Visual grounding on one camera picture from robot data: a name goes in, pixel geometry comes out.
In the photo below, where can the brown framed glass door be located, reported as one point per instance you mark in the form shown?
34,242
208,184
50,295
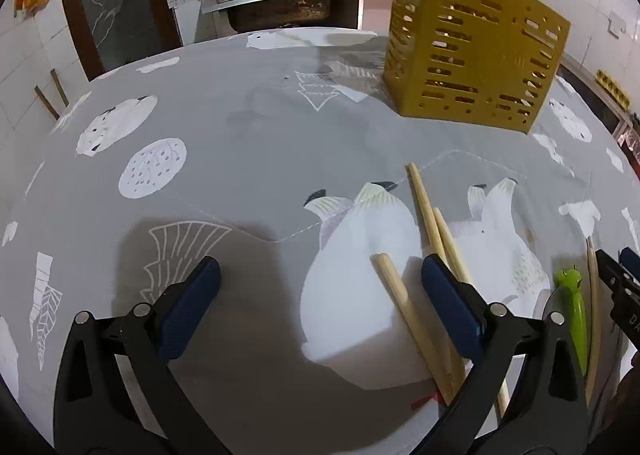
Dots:
120,0

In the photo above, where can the yellow slotted utensil holder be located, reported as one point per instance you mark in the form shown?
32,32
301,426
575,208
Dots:
475,45

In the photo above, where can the thin wooden stick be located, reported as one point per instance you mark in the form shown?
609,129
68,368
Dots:
46,102
60,87

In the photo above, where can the kitchen counter cabinet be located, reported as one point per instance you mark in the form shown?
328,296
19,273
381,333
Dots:
582,80

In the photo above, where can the stainless steel sink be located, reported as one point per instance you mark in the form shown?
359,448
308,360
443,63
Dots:
280,10

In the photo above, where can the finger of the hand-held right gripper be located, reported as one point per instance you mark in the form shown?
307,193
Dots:
631,262
607,267

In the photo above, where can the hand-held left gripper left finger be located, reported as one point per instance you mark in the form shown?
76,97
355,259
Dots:
192,305

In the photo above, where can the grey printed tablecloth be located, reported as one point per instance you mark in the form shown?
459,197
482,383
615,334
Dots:
250,135

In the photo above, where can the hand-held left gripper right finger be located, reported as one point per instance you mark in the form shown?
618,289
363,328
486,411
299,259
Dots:
452,305

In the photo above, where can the white wall socket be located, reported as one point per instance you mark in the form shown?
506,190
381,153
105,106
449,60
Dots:
617,25

